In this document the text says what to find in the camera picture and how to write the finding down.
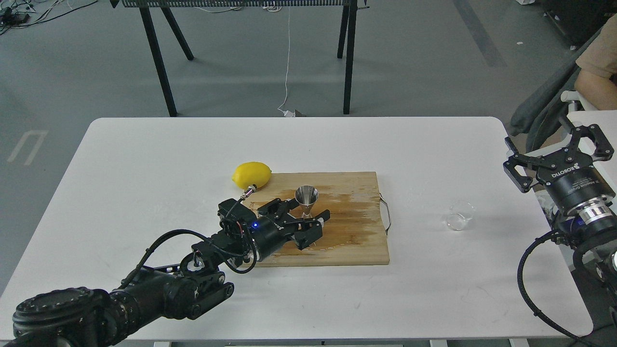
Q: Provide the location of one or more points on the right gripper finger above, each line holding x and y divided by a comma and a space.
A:
603, 149
522, 182

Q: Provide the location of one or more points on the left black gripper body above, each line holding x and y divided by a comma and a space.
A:
266, 231

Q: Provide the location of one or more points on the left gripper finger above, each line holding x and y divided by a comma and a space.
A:
278, 207
304, 232

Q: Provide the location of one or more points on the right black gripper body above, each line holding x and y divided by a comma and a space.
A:
571, 180

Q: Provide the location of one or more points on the steel double jigger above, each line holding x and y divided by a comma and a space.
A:
306, 196

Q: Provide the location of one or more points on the clear glass measuring cup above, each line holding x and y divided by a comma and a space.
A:
459, 215

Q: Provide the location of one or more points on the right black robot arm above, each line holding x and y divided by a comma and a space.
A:
584, 220

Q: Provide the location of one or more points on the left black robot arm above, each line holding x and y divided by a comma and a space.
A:
81, 317

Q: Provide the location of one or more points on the yellow lemon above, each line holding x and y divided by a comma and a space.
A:
251, 173

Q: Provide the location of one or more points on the wooden cutting board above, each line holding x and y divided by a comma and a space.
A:
353, 236

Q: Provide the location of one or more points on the white office chair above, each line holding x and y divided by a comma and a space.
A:
538, 116

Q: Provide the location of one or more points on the person in beige shirt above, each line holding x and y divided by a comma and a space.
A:
596, 81

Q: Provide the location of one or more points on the black metal table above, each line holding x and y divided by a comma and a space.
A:
214, 34

